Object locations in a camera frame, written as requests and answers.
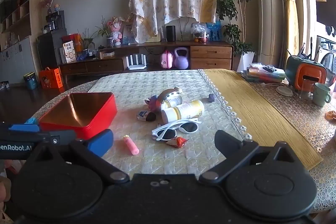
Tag white round coaster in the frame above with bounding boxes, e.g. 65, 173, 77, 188
276, 86, 294, 97

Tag red snack packet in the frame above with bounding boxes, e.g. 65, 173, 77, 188
166, 136, 189, 148

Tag white fan-shaped decoration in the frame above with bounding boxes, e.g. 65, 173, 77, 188
165, 17, 200, 41

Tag small pink object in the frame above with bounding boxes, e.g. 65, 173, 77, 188
123, 135, 139, 155

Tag potted orchid plant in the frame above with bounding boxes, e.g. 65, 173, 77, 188
96, 17, 114, 47

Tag blue illustrated card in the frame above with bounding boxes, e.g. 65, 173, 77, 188
123, 22, 137, 45

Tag white standing air conditioner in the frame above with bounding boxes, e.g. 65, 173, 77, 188
252, 0, 286, 72

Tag patterned lace tablecloth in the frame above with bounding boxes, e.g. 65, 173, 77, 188
26, 70, 336, 214

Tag black cylinder speaker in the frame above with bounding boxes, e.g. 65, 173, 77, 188
166, 26, 176, 42

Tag red tin box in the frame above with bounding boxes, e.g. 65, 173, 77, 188
39, 93, 118, 140

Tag black mini fridge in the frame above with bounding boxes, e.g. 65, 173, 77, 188
37, 28, 67, 69

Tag blue picture box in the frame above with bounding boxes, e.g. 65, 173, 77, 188
206, 21, 222, 42

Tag round silver metal tin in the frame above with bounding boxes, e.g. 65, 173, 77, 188
157, 88, 183, 111

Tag white and yellow bottle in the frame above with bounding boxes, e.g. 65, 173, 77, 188
161, 100, 205, 123

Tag wooden wall cabinet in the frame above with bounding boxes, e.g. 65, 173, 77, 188
0, 0, 42, 83

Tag potted leafy plant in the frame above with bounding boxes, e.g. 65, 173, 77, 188
79, 28, 97, 52

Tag clear drinking glass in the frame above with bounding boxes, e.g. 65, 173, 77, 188
298, 81, 314, 101

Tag pink plush doll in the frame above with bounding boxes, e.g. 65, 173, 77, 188
109, 16, 124, 46

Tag teal bucket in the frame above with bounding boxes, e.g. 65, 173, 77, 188
23, 72, 37, 90

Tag black coffee machine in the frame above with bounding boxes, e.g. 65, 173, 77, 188
46, 10, 66, 31

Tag pink toy suitcase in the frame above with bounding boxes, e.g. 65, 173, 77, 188
161, 49, 176, 68

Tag purple toy figure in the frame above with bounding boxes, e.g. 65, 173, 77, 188
144, 95, 164, 112

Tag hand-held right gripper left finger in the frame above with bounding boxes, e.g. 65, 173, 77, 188
26, 129, 130, 185

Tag orange gift box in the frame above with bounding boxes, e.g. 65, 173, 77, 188
39, 67, 63, 89

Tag stack of books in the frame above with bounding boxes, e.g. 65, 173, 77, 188
240, 63, 286, 84

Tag orange red box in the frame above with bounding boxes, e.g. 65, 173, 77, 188
62, 34, 82, 52

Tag vase with dried flowers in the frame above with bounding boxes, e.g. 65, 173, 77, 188
41, 0, 61, 14

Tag yellow table runner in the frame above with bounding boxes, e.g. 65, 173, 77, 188
203, 69, 323, 170

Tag washing machine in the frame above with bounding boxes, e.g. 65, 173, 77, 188
316, 35, 336, 83

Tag cream snack bag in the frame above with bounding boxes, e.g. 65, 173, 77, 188
62, 40, 77, 63

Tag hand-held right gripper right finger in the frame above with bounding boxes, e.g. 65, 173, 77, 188
199, 130, 302, 184

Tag small blue label packet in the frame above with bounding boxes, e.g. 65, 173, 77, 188
136, 110, 156, 122

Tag purple kettlebell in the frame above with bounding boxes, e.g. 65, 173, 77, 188
174, 47, 189, 69

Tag green mug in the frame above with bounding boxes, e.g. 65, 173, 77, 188
312, 82, 332, 107

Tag wooden media cabinet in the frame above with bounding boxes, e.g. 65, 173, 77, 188
59, 40, 235, 83

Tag white sunglasses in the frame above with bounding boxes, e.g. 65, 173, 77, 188
151, 119, 201, 141

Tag white router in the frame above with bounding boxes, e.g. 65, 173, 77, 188
125, 54, 147, 71

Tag teal and orange holder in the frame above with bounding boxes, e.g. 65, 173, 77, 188
285, 55, 327, 92

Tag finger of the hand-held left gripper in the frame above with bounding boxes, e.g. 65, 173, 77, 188
33, 130, 77, 146
0, 122, 40, 133

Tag clear plastic bag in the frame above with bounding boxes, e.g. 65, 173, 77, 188
192, 22, 208, 43

